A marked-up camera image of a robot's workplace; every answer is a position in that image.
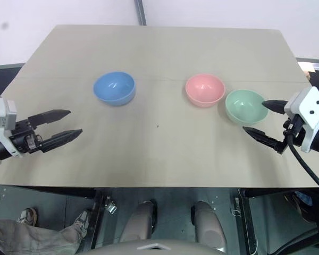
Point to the black table leg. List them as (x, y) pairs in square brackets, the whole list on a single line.
[(97, 217), (248, 225)]

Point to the grey vertical post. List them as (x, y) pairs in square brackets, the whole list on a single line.
[(140, 12)]

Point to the blue bowl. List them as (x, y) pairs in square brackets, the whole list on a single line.
[(114, 87)]

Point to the grey robot torso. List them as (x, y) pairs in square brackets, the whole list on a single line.
[(159, 249)]

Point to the silver metal clamp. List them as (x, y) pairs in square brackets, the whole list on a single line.
[(111, 205)]

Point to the grey left robot leg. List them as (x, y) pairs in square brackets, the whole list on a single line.
[(138, 223)]

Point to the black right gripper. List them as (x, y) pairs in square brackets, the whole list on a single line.
[(297, 132)]

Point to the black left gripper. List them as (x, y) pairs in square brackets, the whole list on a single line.
[(24, 135)]

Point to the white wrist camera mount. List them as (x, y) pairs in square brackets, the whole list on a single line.
[(4, 117), (312, 106)]

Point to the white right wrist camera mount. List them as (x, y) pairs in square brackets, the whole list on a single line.
[(312, 106)]

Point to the pink-red bowl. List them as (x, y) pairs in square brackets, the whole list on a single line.
[(205, 90)]

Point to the green bowl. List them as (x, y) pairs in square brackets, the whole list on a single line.
[(244, 111)]

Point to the person's grey trouser leg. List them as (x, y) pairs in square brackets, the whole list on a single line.
[(29, 236)]

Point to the grey sneaker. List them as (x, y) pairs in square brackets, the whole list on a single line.
[(28, 215), (82, 220)]

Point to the grey robot leg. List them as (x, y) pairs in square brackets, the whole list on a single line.
[(138, 223), (208, 225)]

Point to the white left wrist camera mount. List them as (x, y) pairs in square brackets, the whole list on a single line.
[(4, 117)]

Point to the grey right robot leg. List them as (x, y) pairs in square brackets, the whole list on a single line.
[(208, 225)]

